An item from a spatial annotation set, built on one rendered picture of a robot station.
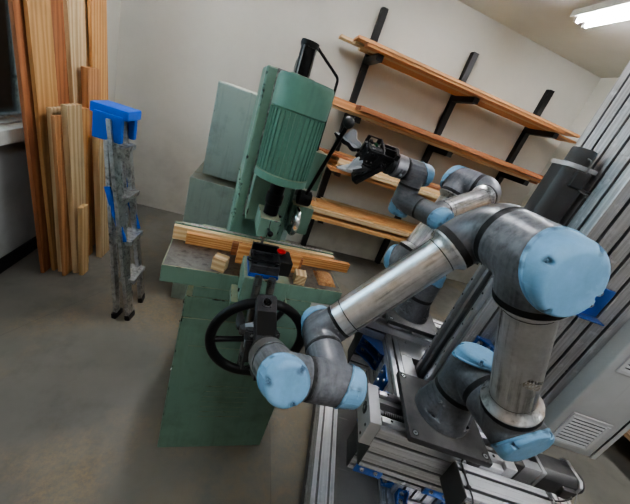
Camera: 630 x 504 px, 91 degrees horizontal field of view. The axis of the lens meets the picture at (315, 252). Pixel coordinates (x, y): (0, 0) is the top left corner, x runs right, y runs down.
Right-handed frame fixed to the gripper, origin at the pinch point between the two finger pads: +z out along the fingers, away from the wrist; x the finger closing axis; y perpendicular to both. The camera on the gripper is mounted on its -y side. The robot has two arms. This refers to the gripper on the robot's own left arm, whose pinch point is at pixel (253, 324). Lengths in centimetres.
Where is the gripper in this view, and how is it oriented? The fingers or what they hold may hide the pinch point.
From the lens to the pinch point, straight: 82.8
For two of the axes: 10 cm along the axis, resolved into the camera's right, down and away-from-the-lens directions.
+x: 9.2, 1.8, 3.4
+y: -1.7, 9.8, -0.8
